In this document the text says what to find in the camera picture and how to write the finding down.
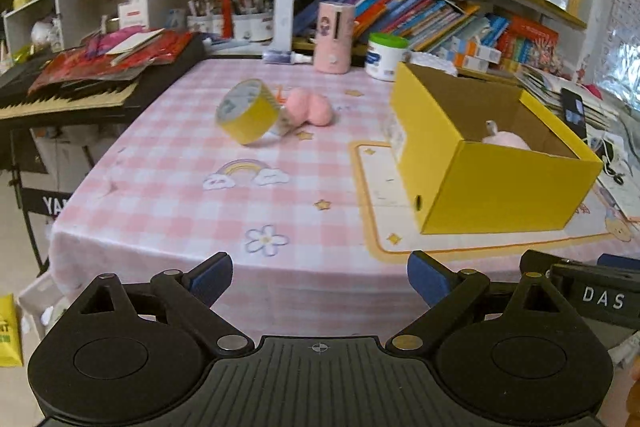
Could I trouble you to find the light pink plush pig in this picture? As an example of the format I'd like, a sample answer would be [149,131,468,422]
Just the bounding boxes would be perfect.
[482,120,530,150]

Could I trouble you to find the right hand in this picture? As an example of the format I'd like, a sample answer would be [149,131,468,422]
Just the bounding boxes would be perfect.
[625,358,640,427]

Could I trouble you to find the yellow cardboard box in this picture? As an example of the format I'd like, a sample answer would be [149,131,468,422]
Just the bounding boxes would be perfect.
[388,64,602,234]

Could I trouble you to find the pink checkered tablecloth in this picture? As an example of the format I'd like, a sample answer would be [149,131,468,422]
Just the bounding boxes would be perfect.
[48,56,640,348]

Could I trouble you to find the yellow plastic bag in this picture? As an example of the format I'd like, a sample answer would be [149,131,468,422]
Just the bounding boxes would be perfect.
[0,294,23,367]

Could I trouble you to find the black smartphone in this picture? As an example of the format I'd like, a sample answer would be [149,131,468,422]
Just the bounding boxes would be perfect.
[560,88,588,141]

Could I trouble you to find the yellow tape roll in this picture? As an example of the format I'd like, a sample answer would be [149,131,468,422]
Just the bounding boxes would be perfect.
[215,79,280,145]

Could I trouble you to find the stack of papers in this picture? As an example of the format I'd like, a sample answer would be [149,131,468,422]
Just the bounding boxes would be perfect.
[515,65,618,130]

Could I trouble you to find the black keyboard piano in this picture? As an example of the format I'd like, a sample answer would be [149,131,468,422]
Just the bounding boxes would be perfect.
[1,31,205,131]

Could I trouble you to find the dark pink plush toy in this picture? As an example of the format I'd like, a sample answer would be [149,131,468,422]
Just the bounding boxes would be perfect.
[284,88,334,128]

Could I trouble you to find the red papers pile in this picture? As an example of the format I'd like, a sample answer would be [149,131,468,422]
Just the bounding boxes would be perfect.
[27,29,204,95]

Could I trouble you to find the white blue spray bottle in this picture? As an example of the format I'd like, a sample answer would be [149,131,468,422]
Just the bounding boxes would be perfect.
[262,50,314,65]

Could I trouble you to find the white tub green lid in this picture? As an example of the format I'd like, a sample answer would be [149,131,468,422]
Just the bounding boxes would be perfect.
[364,32,409,82]

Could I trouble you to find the pink humidifier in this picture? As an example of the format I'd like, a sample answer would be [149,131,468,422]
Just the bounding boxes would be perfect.
[314,1,355,75]

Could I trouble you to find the white pen holder left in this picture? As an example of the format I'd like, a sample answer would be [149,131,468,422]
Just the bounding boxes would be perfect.
[186,14,224,36]

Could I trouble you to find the white pen holder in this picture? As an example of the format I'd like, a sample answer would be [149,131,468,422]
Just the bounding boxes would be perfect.
[186,14,224,36]
[232,12,273,42]

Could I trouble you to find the row of leaning books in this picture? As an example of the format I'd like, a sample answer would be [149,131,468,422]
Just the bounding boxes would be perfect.
[292,0,561,73]

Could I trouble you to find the white pen holder right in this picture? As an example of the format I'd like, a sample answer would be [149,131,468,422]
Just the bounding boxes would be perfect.
[232,12,273,42]

